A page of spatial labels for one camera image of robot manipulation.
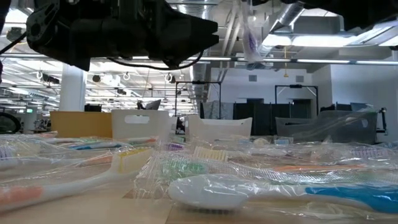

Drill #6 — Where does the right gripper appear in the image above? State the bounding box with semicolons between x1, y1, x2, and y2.
251;0;398;32

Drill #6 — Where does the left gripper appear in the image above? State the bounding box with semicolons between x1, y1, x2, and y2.
58;0;220;72

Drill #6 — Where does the bright ceiling light panel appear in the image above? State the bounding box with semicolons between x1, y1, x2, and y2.
262;33;354;48

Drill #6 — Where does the tilted background monitor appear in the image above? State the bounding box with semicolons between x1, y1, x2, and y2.
136;98;162;112

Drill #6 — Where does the long linear light bar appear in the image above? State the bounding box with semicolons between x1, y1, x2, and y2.
0;52;398;65

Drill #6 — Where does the wide white plastic bin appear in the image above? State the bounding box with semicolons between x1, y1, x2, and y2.
185;113;254;140

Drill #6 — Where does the angled ceiling light panel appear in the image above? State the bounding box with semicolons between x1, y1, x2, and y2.
348;19;398;47

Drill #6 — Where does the narrow white plastic bin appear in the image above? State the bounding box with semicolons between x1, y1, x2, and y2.
111;108;171;141

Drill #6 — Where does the small black background monitor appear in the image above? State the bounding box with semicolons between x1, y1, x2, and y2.
83;103;103;113

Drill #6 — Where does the white building column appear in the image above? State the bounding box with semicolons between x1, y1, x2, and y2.
58;63;87;112

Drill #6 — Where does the background computer monitor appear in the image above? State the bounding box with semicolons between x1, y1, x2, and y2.
350;101;376;113

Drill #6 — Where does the dark translucent plastic bin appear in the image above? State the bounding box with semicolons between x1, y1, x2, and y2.
274;110;379;146

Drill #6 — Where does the orange plastic bin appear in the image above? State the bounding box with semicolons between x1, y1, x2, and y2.
49;110;114;139

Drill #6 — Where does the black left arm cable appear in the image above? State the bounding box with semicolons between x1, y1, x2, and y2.
107;49;205;71

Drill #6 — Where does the yellow hanging cord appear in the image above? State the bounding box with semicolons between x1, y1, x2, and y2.
282;45;290;78

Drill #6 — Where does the black metal rig frame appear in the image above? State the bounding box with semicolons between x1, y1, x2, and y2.
274;83;319;114

